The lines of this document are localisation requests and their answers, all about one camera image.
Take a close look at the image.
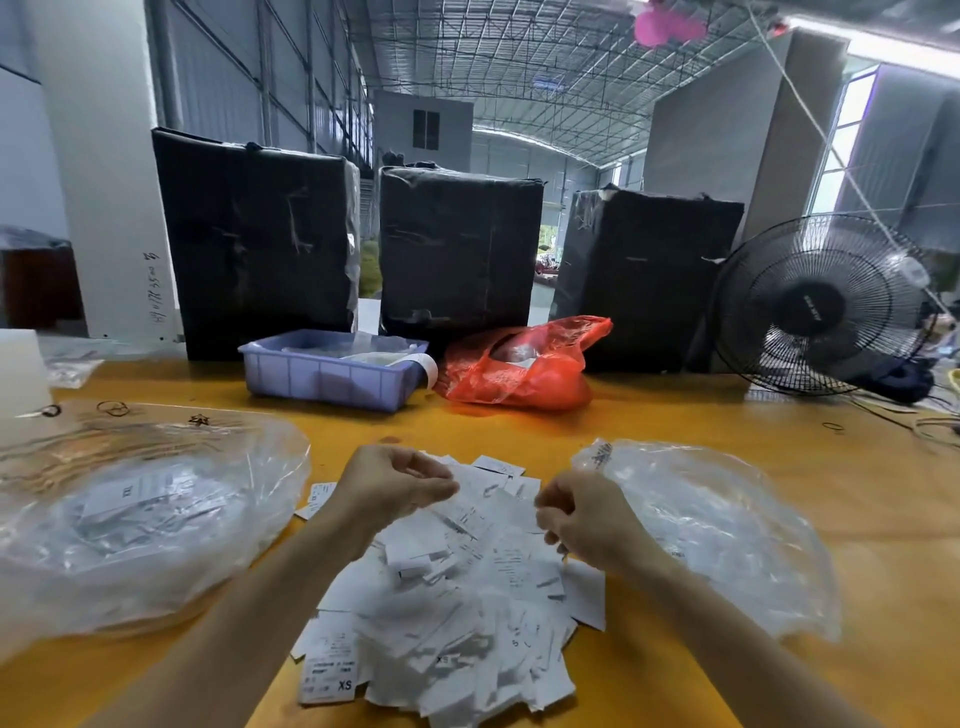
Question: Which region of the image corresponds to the clear plastic bag black print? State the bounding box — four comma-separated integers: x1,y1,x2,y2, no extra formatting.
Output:
573,438,845,644

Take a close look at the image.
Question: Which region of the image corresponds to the grey cabin with window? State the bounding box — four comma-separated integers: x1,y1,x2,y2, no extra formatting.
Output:
373,91,476,171

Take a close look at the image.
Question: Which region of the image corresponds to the red plastic bag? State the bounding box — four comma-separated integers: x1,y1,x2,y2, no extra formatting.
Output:
436,315,615,413

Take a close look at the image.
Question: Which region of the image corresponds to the person's right hand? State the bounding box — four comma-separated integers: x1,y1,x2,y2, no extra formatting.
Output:
535,468,662,578

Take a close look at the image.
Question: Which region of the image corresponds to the blue plastic bin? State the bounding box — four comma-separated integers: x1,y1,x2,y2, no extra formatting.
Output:
238,328,440,414

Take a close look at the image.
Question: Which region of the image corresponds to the brown wooden cabinet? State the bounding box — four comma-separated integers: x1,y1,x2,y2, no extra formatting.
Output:
0,243,86,329

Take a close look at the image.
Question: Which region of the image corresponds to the white foam box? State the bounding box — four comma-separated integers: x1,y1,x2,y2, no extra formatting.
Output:
0,328,54,429

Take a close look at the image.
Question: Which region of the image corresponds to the person's right forearm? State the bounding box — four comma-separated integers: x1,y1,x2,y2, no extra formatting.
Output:
615,547,887,728

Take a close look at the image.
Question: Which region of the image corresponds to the white pillar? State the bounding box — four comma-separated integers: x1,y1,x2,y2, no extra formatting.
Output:
27,0,185,344

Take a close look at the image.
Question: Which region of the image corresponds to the person's left hand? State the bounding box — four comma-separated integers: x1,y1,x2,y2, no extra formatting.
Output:
324,442,461,551

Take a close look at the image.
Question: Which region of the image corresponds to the pile of white labels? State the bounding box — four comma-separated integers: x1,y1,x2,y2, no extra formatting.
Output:
291,453,608,728

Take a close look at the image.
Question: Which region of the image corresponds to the large black wrapped bale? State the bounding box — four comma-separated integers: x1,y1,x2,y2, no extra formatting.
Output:
150,127,363,363
378,163,548,344
550,184,747,375

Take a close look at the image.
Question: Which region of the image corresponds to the pink hanging object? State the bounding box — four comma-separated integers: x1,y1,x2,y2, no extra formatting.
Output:
633,4,710,50

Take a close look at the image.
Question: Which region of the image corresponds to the bundle of cables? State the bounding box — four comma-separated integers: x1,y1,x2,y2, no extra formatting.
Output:
847,367,960,449

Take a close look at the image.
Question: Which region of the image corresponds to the black table fan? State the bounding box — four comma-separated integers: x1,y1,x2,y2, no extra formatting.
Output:
709,211,938,404

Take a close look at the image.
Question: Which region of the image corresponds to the person's left forearm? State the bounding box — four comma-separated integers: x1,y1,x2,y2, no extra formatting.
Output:
82,517,369,728

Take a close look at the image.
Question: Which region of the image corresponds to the large clear bag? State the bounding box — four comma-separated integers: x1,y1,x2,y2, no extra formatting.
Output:
0,402,314,662

